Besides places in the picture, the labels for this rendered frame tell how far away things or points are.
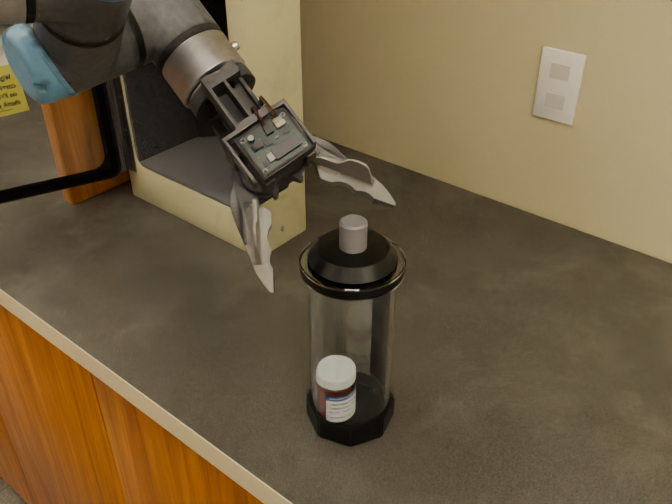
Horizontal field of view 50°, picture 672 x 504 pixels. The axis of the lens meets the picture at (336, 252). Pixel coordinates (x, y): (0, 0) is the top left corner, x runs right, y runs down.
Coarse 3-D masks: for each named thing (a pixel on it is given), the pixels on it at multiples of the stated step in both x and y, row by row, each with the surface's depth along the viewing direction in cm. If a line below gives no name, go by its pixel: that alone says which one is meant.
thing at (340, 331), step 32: (352, 288) 68; (320, 320) 73; (352, 320) 71; (384, 320) 73; (320, 352) 75; (352, 352) 74; (384, 352) 76; (320, 384) 78; (352, 384) 76; (384, 384) 79; (352, 416) 79
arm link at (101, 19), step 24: (0, 0) 52; (24, 0) 52; (48, 0) 53; (72, 0) 54; (96, 0) 54; (120, 0) 55; (48, 24) 59; (72, 24) 57; (96, 24) 57; (120, 24) 60
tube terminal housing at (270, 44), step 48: (240, 0) 90; (288, 0) 96; (240, 48) 94; (288, 48) 100; (288, 96) 103; (144, 192) 126; (192, 192) 116; (288, 192) 112; (240, 240) 113; (288, 240) 116
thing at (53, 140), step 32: (0, 32) 104; (0, 64) 106; (0, 96) 108; (0, 128) 110; (32, 128) 113; (64, 128) 115; (96, 128) 118; (0, 160) 113; (32, 160) 115; (64, 160) 118; (96, 160) 120
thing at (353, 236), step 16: (352, 224) 69; (320, 240) 73; (336, 240) 73; (352, 240) 70; (368, 240) 73; (384, 240) 73; (320, 256) 70; (336, 256) 70; (352, 256) 70; (368, 256) 70; (384, 256) 70; (320, 272) 70; (336, 272) 69; (352, 272) 69; (368, 272) 69; (384, 272) 70
